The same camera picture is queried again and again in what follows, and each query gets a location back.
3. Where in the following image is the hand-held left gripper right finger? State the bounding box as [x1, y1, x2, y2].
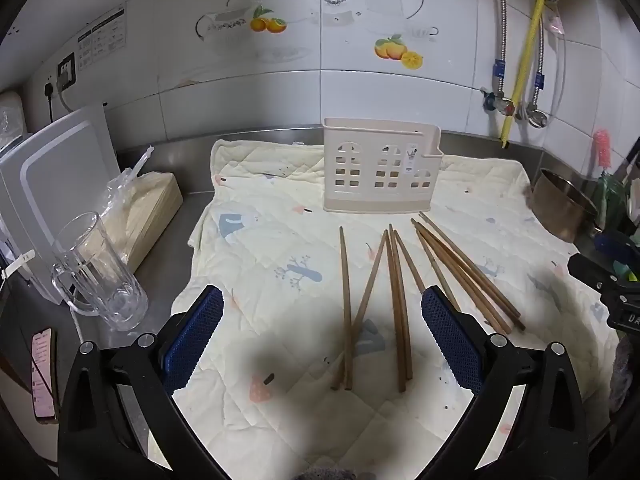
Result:
[417, 285, 593, 480]

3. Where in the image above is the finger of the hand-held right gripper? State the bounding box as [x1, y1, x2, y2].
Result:
[568, 253, 621, 288]

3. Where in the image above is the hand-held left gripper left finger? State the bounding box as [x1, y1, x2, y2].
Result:
[57, 284, 236, 480]

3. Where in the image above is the brown wooden chopstick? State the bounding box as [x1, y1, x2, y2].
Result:
[416, 216, 522, 322]
[415, 231, 462, 312]
[393, 230, 414, 381]
[398, 237, 427, 295]
[339, 226, 353, 392]
[331, 230, 389, 391]
[388, 224, 407, 393]
[418, 211, 527, 332]
[413, 220, 514, 335]
[410, 218, 507, 336]

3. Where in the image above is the beige plastic chopstick holder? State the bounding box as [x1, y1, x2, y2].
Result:
[322, 118, 442, 214]

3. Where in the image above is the dark blue rounded object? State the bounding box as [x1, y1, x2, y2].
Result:
[594, 231, 640, 263]

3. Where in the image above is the stainless steel pot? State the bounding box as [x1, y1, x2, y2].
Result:
[529, 168, 599, 244]

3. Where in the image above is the green bottle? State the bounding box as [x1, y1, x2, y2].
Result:
[594, 174, 629, 233]

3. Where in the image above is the clear glass mug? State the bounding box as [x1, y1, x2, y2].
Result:
[51, 211, 150, 332]

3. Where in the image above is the cream printed quilted mat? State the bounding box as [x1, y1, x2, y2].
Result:
[171, 138, 622, 473]

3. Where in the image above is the pink bottle brush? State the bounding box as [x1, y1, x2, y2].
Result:
[592, 128, 614, 179]

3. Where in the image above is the beige box in plastic bag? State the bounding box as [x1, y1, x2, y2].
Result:
[100, 145, 185, 272]

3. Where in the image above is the chrome water valve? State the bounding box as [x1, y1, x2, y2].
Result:
[524, 101, 552, 129]

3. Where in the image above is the smartphone with pink screen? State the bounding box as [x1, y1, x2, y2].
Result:
[30, 328, 60, 425]

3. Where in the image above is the clear plastic tube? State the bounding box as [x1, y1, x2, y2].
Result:
[547, 0, 571, 123]

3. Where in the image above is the white countertop appliance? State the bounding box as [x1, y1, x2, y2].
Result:
[0, 103, 119, 307]

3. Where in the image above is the red handled water valve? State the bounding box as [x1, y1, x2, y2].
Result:
[481, 86, 517, 117]

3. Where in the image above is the braided metal hose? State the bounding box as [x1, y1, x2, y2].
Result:
[492, 0, 508, 96]
[530, 15, 548, 108]

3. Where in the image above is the yellow gas hose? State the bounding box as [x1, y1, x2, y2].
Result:
[499, 0, 547, 149]

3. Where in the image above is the black wall socket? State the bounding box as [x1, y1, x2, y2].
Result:
[56, 52, 77, 89]

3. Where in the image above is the white printed wall label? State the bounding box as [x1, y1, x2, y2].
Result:
[76, 6, 127, 72]

